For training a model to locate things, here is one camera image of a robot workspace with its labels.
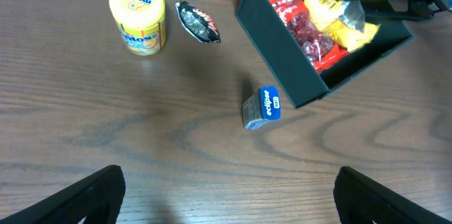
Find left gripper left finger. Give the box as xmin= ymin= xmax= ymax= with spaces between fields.
xmin=1 ymin=165 xmax=126 ymax=224

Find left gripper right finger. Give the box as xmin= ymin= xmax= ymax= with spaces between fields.
xmin=333 ymin=166 xmax=451 ymax=224

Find yellow snack bag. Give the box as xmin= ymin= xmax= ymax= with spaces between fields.
xmin=304 ymin=0 xmax=381 ymax=52

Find red snack bag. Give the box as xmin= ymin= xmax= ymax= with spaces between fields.
xmin=268 ymin=0 xmax=349 ymax=73

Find yellow Mentos gum bottle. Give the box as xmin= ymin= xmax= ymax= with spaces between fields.
xmin=109 ymin=0 xmax=166 ymax=56

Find black open gift box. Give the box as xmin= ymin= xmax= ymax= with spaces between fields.
xmin=235 ymin=0 xmax=413 ymax=108

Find blue Eclipse mint tin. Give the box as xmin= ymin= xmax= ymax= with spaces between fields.
xmin=242 ymin=86 xmax=281 ymax=130

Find black Mars candy wrapper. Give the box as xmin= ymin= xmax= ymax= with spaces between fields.
xmin=175 ymin=1 xmax=221 ymax=43

